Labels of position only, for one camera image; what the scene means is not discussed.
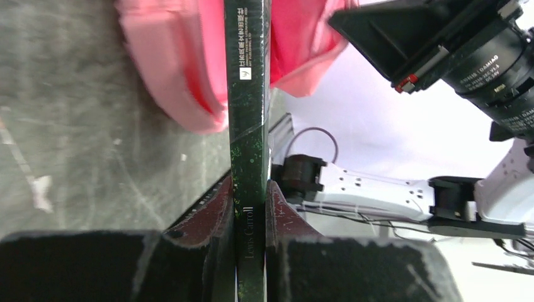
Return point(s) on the dark green book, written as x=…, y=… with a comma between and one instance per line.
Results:
x=247, y=45

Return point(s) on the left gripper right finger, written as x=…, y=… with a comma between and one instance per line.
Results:
x=303, y=265

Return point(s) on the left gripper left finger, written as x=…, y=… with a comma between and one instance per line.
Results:
x=192, y=261

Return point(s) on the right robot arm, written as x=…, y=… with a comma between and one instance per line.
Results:
x=498, y=80

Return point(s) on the pink backpack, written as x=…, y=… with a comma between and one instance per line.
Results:
x=178, y=47

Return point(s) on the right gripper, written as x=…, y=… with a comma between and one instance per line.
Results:
x=415, y=43

